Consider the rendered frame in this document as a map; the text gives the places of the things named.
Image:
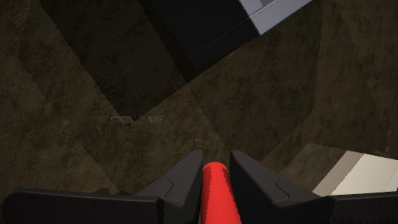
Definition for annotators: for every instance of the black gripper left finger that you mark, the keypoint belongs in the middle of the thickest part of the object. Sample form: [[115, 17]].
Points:
[[174, 198]]

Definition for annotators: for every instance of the red peg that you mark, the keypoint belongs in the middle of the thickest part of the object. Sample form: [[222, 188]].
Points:
[[218, 202]]

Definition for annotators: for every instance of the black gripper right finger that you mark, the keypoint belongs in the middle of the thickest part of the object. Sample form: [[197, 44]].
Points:
[[265, 197]]

